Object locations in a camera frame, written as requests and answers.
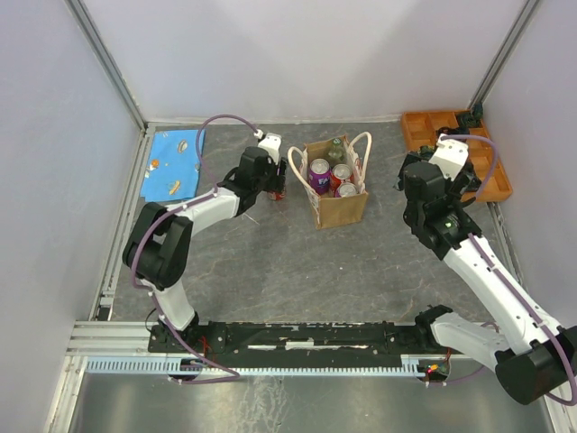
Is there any red cola can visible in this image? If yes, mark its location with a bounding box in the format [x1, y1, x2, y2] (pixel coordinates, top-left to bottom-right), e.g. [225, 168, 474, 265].
[268, 189, 286, 201]
[330, 163, 353, 194]

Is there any purple soda can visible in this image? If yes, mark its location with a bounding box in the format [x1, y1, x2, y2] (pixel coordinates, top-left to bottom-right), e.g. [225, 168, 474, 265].
[308, 158, 331, 196]
[334, 182, 358, 198]

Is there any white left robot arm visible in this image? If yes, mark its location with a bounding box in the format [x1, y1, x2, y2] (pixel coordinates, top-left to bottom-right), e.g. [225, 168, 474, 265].
[122, 146, 288, 352]

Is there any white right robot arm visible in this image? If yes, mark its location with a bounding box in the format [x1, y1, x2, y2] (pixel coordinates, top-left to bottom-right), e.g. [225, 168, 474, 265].
[399, 161, 576, 406]

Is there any burlap canvas tote bag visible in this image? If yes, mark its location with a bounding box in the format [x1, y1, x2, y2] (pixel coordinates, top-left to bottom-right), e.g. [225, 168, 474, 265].
[288, 132, 372, 229]

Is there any dark item in tray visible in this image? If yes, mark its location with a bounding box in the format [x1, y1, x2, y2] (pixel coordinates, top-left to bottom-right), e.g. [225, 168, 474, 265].
[455, 102, 484, 129]

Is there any orange wooden compartment tray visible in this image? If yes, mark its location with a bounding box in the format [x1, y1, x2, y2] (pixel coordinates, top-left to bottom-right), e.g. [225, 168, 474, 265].
[400, 110, 514, 203]

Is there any clear glass bottle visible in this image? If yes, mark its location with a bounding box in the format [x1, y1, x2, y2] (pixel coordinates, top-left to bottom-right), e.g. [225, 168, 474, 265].
[326, 138, 346, 167]

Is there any blue patterned cloth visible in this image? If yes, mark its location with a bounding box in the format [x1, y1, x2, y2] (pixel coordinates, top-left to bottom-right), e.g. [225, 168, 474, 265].
[140, 129, 205, 202]

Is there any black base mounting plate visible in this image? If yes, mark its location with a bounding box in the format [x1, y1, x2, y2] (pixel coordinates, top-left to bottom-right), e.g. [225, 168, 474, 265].
[147, 320, 447, 367]

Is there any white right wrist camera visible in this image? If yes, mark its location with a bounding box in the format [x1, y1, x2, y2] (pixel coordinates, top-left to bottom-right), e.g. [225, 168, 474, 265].
[429, 135, 469, 179]

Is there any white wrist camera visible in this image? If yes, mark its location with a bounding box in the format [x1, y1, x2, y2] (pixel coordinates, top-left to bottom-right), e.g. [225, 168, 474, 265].
[258, 133, 281, 165]
[429, 135, 469, 179]

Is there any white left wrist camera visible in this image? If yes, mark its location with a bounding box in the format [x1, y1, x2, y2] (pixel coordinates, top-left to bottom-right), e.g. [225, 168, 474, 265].
[258, 133, 281, 165]

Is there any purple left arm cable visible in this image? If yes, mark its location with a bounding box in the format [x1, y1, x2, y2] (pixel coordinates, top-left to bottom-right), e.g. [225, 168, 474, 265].
[130, 114, 265, 385]

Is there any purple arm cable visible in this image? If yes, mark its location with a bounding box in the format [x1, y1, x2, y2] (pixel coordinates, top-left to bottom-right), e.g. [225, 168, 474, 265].
[423, 134, 577, 405]
[130, 114, 265, 385]

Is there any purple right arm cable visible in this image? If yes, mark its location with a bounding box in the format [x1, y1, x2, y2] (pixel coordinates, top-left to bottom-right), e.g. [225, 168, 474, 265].
[423, 134, 577, 405]

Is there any light blue cable duct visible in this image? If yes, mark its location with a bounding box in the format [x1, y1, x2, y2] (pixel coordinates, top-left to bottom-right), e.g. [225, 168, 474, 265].
[84, 354, 427, 376]

